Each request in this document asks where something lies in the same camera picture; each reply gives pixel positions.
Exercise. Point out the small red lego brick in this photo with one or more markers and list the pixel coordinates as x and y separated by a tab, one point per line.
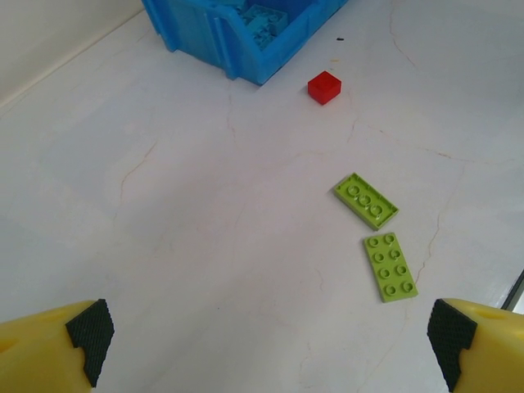
324	87

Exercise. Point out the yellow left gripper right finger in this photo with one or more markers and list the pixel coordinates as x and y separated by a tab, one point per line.
491	352

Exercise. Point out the blue plastic storage bin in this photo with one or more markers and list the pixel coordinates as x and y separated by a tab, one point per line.
192	32

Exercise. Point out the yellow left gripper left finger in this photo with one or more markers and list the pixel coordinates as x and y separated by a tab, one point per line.
37	356

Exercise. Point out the blue lego brick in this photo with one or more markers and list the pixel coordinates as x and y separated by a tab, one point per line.
265	37
264	16

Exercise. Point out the green lego plate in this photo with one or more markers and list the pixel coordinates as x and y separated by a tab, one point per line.
366	200
391	268

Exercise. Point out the aluminium frame rail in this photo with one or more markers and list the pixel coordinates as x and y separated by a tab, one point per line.
516	292

